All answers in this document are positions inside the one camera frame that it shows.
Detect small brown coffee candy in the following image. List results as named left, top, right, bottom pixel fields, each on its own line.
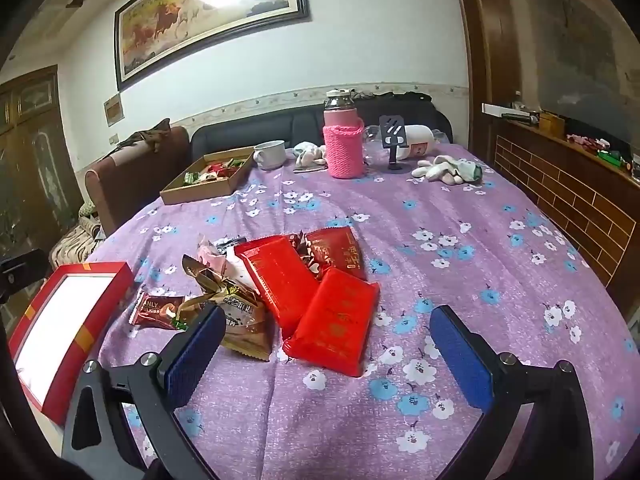
left=128, top=292, right=184, bottom=330

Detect dark red jujube packet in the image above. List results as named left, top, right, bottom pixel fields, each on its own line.
left=305, top=226, right=366, bottom=281

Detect black leather sofa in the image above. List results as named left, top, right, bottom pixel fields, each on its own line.
left=190, top=92, right=454, bottom=160

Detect gold brown snack bag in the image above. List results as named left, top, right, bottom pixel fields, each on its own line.
left=174, top=255, right=272, bottom=362

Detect brown brick sideboard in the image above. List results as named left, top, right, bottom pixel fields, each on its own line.
left=472, top=113, right=639, bottom=318

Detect patterned blanket pile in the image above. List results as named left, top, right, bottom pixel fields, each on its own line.
left=49, top=200, right=106, bottom=270

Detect red snack pack front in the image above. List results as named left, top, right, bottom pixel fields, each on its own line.
left=283, top=268, right=380, bottom=377

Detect thermos with pink sleeve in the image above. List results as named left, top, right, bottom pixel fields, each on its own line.
left=323, top=89, right=364, bottom=179

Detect red gift box tray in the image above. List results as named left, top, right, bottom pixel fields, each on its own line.
left=9, top=262, right=134, bottom=426

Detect purple floral tablecloth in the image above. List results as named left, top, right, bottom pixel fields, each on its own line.
left=94, top=146, right=639, bottom=479

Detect white work gloves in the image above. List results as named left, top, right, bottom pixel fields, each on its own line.
left=411, top=155, right=483, bottom=185

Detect brown armchair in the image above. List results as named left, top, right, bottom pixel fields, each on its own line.
left=84, top=126, right=191, bottom=236

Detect framed horse painting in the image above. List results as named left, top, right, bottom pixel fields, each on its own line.
left=114, top=0, right=309, bottom=91

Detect pink white 520 packet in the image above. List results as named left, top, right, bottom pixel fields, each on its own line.
left=196, top=236, right=255, bottom=288

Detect long red snack pack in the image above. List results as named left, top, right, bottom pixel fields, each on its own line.
left=234, top=235, right=319, bottom=339

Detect small wall plaque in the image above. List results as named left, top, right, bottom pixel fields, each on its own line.
left=104, top=93, right=125, bottom=127

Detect black phone stand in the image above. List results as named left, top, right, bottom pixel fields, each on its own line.
left=378, top=115, right=409, bottom=171

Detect white plastic bottle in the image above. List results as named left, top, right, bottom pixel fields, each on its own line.
left=397, top=125, right=435, bottom=160

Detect white ceramic mug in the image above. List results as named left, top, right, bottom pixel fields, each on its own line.
left=253, top=140, right=286, bottom=170

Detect wooden cabinet door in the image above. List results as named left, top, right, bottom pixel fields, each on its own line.
left=1, top=65, right=82, bottom=256

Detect white cloth pile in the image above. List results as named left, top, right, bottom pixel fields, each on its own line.
left=293, top=141, right=326, bottom=169

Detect brown cardboard snack tray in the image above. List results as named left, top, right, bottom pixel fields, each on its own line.
left=160, top=146, right=254, bottom=205

